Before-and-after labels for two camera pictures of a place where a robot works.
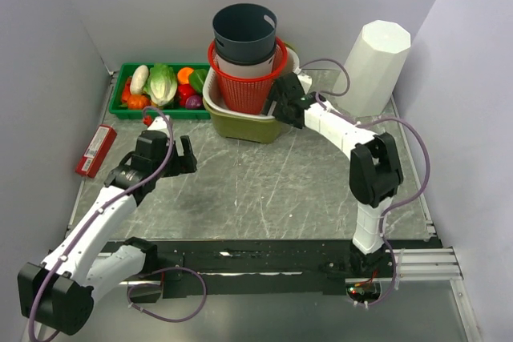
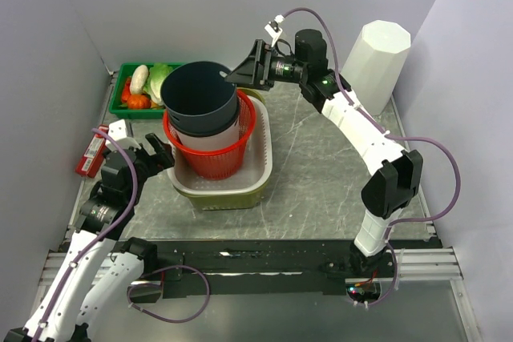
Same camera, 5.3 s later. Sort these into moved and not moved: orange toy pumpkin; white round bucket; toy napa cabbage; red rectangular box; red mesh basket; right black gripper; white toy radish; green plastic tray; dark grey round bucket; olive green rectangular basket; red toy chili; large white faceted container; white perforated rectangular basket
Moved: right black gripper; red mesh basket; white perforated rectangular basket; dark grey round bucket; white round bucket; olive green rectangular basket
Not moved: orange toy pumpkin; green plastic tray; red rectangular box; red toy chili; white toy radish; toy napa cabbage; large white faceted container
